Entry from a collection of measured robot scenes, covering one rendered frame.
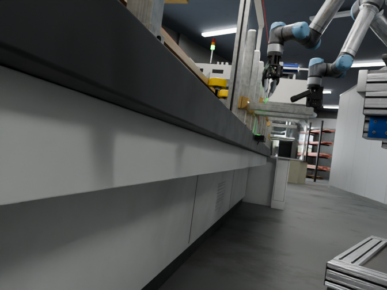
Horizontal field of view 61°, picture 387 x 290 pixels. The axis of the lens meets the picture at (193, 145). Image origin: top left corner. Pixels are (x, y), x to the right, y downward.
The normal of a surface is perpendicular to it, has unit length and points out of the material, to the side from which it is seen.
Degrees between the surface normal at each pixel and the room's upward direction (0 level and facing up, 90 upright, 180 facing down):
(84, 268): 90
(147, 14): 90
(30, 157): 90
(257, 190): 90
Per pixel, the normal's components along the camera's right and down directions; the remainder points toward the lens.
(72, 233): 0.95, 0.13
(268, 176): -0.26, -0.05
